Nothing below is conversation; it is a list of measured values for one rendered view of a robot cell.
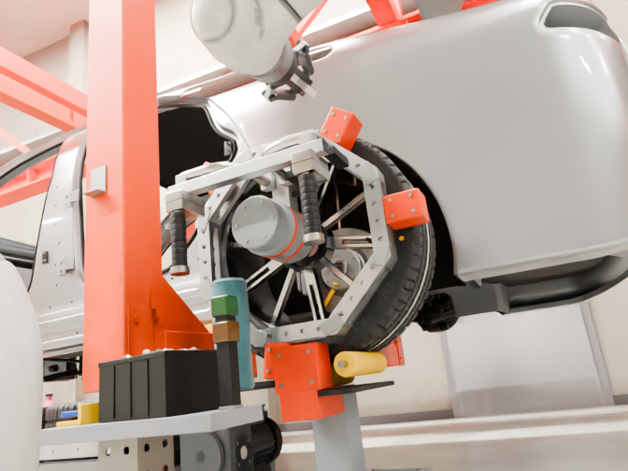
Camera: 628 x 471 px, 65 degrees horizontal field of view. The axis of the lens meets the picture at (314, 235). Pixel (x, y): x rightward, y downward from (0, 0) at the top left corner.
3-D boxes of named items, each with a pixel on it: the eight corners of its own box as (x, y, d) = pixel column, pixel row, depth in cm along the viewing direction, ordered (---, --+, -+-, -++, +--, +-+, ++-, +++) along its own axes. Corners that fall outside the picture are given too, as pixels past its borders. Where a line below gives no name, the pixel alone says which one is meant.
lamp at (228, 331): (241, 341, 96) (239, 321, 97) (229, 341, 92) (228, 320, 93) (223, 344, 97) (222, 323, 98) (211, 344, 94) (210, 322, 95)
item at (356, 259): (378, 325, 172) (398, 236, 176) (371, 324, 165) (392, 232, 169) (299, 305, 187) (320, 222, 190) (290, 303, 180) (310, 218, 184)
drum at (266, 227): (321, 260, 129) (315, 209, 133) (282, 244, 110) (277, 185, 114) (274, 270, 134) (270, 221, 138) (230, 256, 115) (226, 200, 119)
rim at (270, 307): (412, 173, 150) (267, 185, 171) (391, 144, 129) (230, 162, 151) (407, 343, 140) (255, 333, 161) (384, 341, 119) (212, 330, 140)
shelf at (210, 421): (264, 420, 97) (262, 403, 98) (211, 432, 82) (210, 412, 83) (102, 434, 113) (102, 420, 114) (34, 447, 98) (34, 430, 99)
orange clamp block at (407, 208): (394, 231, 123) (430, 222, 120) (385, 223, 116) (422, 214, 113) (390, 205, 125) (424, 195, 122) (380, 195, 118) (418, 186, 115)
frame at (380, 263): (409, 326, 115) (375, 119, 130) (402, 324, 109) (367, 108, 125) (217, 355, 136) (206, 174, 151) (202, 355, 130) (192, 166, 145)
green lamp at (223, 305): (239, 316, 97) (237, 295, 98) (227, 314, 93) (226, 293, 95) (222, 319, 98) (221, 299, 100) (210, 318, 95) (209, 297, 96)
